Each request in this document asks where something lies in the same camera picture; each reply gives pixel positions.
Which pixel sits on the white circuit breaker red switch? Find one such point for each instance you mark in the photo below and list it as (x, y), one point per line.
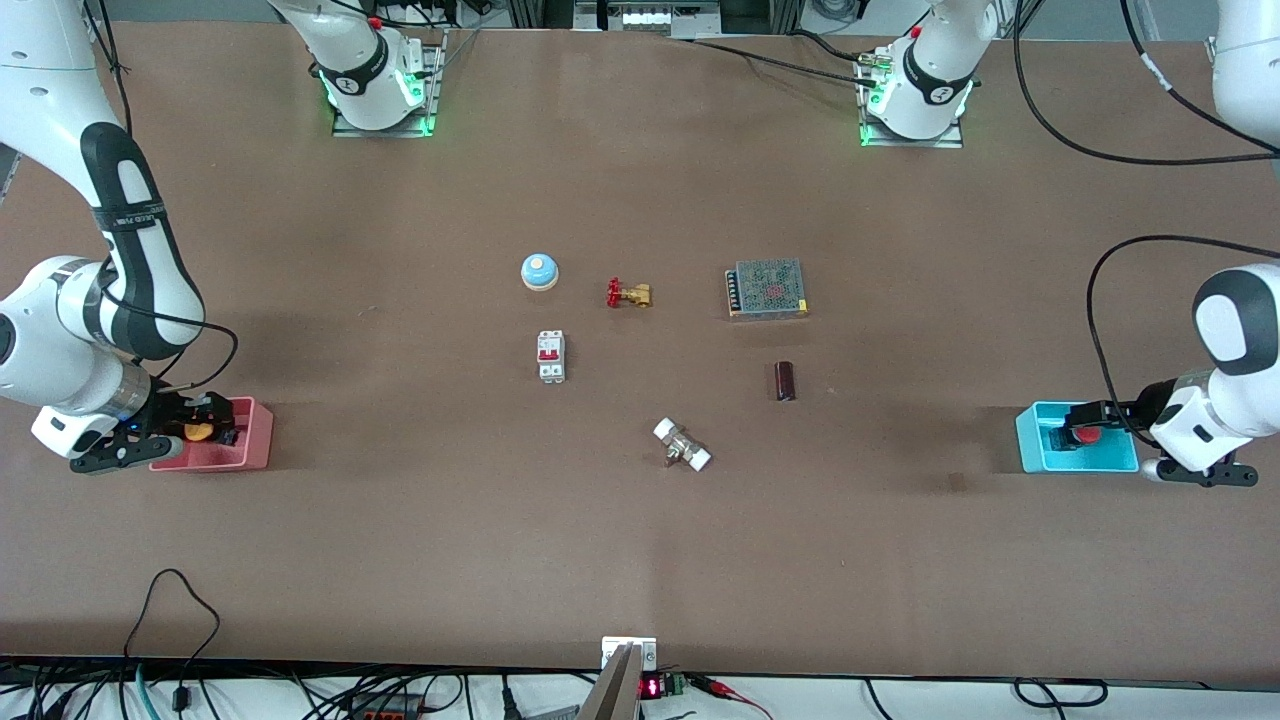
(551, 360)

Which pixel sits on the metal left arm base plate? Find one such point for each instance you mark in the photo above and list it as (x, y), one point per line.
(950, 140)

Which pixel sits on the grey control box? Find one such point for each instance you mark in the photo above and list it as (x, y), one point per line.
(645, 18)

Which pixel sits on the grey metal bar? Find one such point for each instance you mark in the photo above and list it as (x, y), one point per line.
(615, 695)

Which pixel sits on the cyan plastic box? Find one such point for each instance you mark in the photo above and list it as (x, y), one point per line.
(1035, 458)

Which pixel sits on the red push button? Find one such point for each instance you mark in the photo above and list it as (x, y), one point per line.
(1086, 436)

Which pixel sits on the metal fitting white end caps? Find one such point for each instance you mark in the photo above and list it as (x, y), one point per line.
(682, 445)

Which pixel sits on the metal mesh power supply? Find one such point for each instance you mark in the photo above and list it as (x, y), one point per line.
(768, 288)

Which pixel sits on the pink plastic box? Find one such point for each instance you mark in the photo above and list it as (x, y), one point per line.
(255, 440)

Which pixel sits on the dark brown cylinder capacitor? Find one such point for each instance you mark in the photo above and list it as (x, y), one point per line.
(786, 381)

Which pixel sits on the red LED display module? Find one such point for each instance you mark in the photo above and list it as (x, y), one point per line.
(652, 687)

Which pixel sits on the yellow push button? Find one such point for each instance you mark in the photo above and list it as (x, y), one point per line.
(198, 432)

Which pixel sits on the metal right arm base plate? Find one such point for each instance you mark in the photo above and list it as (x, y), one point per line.
(435, 70)

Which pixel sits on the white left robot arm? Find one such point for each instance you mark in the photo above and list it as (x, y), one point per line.
(1240, 330)

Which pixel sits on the white metal table bracket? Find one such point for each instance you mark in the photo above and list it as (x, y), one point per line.
(612, 648)

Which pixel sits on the blue dome bell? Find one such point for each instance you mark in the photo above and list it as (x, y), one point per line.
(539, 272)

